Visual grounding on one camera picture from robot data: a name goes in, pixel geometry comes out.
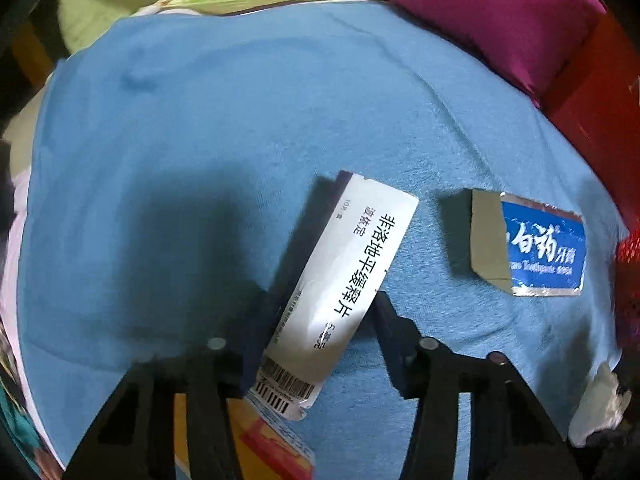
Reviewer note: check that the blue toothpaste box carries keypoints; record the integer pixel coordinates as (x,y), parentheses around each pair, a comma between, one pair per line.
(545,255)

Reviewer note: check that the white tissue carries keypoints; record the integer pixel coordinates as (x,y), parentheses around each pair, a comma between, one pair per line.
(595,405)

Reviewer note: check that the red mesh basket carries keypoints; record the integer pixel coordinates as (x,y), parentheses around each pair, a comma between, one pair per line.
(631,250)

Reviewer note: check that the blue towel blanket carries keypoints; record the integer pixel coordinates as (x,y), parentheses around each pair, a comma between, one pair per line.
(200,160)

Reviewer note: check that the magenta pillow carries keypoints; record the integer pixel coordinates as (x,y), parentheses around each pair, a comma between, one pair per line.
(500,20)

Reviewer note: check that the pile of colourful clothes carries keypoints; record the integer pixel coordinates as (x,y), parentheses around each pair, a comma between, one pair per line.
(20,410)

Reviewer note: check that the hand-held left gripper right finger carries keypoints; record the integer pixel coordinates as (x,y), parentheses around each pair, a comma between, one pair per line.
(395,350)

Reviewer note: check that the red paper bag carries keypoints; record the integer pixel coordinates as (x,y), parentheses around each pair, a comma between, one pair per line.
(600,110)

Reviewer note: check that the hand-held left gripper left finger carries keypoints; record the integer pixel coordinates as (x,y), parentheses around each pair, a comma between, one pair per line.
(235,360)

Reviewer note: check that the white medicine box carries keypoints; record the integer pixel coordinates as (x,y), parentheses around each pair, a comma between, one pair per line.
(345,270)

